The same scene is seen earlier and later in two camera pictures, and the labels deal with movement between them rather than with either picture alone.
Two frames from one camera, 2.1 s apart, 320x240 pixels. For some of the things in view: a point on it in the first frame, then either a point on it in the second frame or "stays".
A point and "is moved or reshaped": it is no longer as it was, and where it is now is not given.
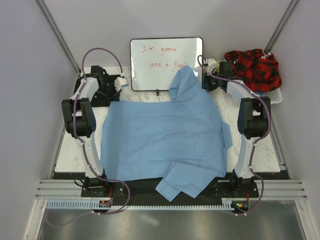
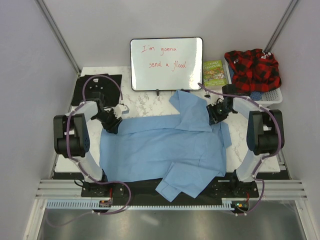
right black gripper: (206, 85) → (213, 117)
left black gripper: (115, 96) → (113, 127)
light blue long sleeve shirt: (182, 141) is moved or reshaped
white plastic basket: (275, 96) stays
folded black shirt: (106, 93) stays
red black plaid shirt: (259, 69) stays
